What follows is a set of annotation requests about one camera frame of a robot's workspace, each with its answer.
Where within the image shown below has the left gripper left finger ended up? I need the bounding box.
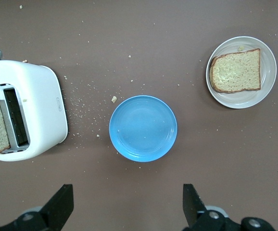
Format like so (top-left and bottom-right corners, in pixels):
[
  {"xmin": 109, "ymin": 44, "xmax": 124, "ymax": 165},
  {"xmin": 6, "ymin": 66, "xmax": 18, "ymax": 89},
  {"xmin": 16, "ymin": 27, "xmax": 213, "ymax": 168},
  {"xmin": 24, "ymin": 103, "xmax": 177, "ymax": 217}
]
[{"xmin": 0, "ymin": 184, "xmax": 74, "ymax": 231}]

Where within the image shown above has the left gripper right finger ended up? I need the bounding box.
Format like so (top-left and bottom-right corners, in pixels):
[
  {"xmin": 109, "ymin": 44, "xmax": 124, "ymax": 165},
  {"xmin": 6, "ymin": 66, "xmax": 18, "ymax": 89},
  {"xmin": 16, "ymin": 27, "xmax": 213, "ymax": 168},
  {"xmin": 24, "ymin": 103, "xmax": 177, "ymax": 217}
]
[{"xmin": 182, "ymin": 184, "xmax": 274, "ymax": 231}]

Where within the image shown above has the blue plate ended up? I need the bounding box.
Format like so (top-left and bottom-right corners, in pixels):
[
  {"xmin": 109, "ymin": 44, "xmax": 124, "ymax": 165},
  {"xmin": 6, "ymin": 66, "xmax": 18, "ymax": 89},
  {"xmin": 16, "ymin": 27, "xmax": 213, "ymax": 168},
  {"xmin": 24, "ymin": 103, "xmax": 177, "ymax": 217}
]
[{"xmin": 109, "ymin": 95, "xmax": 178, "ymax": 163}]

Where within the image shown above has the beige plate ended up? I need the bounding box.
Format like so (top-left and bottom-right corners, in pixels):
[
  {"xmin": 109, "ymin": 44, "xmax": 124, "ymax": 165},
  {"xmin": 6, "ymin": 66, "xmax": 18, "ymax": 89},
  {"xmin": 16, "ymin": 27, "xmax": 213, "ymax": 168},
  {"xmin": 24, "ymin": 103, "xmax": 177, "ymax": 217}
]
[{"xmin": 205, "ymin": 36, "xmax": 278, "ymax": 109}]

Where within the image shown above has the white toaster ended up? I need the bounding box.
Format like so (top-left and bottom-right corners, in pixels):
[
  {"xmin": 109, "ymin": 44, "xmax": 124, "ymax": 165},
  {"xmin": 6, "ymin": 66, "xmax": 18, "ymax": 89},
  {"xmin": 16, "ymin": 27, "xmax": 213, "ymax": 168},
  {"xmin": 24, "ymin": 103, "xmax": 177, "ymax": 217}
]
[{"xmin": 0, "ymin": 48, "xmax": 69, "ymax": 162}]

